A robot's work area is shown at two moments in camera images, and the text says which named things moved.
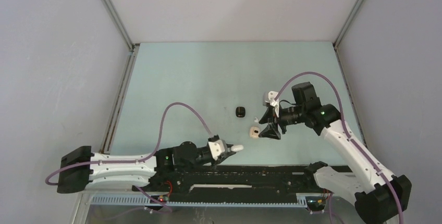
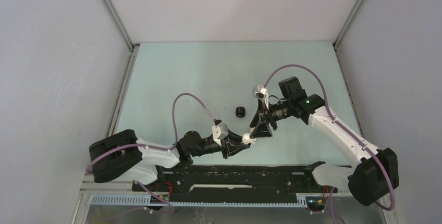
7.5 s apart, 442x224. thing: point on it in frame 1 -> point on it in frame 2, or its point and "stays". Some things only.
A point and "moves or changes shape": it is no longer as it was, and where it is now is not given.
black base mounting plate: [234, 181] stays
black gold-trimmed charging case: [240, 111] stays
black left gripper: [221, 158] -> [225, 145]
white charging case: [237, 148] moves or changes shape
